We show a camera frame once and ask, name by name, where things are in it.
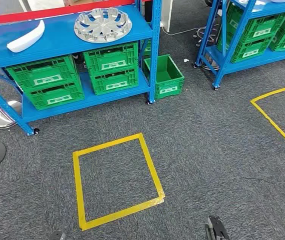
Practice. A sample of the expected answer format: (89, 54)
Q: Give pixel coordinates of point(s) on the blue metal shelf rack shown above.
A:
(257, 58)
(57, 36)

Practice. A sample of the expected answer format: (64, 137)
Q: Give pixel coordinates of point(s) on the white curved plastic part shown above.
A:
(26, 39)

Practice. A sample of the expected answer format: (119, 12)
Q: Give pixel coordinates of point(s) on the open-top green plastic crate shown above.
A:
(168, 89)

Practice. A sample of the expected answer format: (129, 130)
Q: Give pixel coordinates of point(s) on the white paper scrap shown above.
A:
(186, 60)

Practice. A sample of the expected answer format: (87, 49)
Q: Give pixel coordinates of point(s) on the chrome stool base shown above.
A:
(208, 67)

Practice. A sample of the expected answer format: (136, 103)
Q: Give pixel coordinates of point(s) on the chrome stool with black seat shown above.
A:
(207, 34)

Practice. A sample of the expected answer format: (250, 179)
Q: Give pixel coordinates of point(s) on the red barrier belt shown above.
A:
(32, 15)

